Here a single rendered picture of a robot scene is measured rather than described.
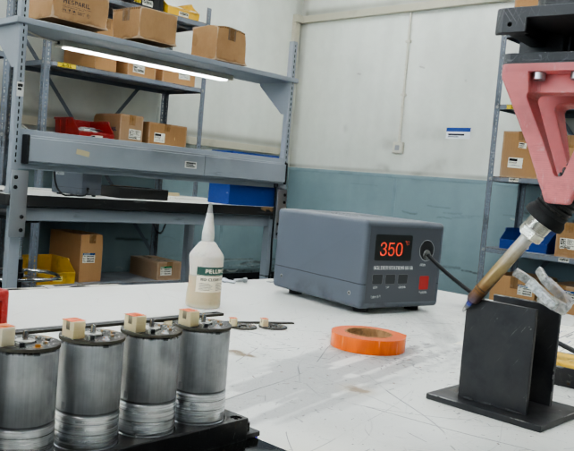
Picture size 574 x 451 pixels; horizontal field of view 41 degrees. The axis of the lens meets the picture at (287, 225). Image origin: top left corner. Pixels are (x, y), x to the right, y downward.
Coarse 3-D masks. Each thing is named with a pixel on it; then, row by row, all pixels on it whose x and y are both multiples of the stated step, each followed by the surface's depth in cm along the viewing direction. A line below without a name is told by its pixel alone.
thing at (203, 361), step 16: (192, 336) 32; (208, 336) 32; (224, 336) 33; (192, 352) 32; (208, 352) 32; (224, 352) 33; (192, 368) 32; (208, 368) 33; (224, 368) 33; (192, 384) 32; (208, 384) 33; (224, 384) 33; (176, 400) 33; (192, 400) 33; (208, 400) 33; (224, 400) 34; (176, 416) 33; (192, 416) 33; (208, 416) 33
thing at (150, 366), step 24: (144, 360) 30; (168, 360) 31; (144, 384) 30; (168, 384) 31; (120, 408) 31; (144, 408) 30; (168, 408) 31; (120, 432) 31; (144, 432) 31; (168, 432) 31
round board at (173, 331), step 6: (156, 324) 32; (162, 324) 32; (126, 330) 31; (150, 330) 31; (162, 330) 31; (168, 330) 31; (174, 330) 32; (180, 330) 32; (138, 336) 30; (144, 336) 30; (150, 336) 30; (156, 336) 30; (162, 336) 30; (168, 336) 31; (174, 336) 31
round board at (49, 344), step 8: (32, 336) 28; (40, 336) 28; (48, 336) 28; (16, 344) 26; (24, 344) 27; (32, 344) 27; (40, 344) 27; (48, 344) 27; (56, 344) 27; (8, 352) 26; (16, 352) 26; (24, 352) 26; (32, 352) 26; (40, 352) 26
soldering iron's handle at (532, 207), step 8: (536, 200) 44; (528, 208) 44; (536, 208) 43; (544, 208) 43; (552, 208) 43; (560, 208) 43; (568, 208) 43; (536, 216) 43; (544, 216) 43; (552, 216) 43; (560, 216) 43; (568, 216) 43; (544, 224) 43; (552, 224) 43; (560, 224) 43; (560, 232) 43
